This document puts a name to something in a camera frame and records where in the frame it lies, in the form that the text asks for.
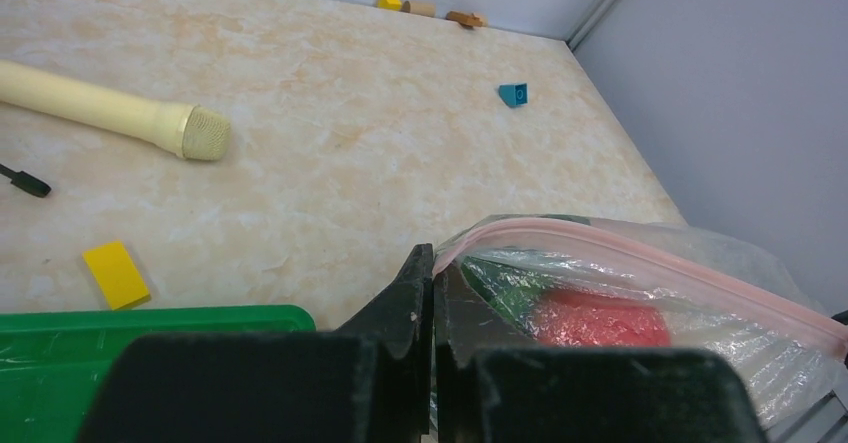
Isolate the brown wooden piece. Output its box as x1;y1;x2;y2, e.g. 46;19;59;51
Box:
445;11;488;28

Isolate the cream toy microphone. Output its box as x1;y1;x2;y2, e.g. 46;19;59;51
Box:
1;60;231;161

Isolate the peach fruit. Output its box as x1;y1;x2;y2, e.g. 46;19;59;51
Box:
529;289;671;347

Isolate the black tripod stand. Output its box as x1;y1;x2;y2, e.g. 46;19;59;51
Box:
0;165;52;198

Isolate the yellow cube at wall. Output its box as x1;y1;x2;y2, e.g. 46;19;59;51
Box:
376;0;403;11

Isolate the blue toy brick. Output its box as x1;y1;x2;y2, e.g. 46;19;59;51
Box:
498;83;528;108

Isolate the clear zip top bag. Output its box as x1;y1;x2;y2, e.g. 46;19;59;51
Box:
435;214;847;425

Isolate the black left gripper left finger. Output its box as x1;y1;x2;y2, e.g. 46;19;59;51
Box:
76;244;434;442

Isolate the tan cork piece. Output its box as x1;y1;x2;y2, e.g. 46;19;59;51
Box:
400;0;436;18

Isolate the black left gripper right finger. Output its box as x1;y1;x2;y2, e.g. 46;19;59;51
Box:
434;266;766;442

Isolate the yellow block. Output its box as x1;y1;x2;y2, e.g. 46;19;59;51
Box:
82;241;151;311

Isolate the green bok choy vegetable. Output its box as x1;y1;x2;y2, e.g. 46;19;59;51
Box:
460;257;558;336

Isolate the green plastic tray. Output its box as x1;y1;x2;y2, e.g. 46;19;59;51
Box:
1;305;316;442

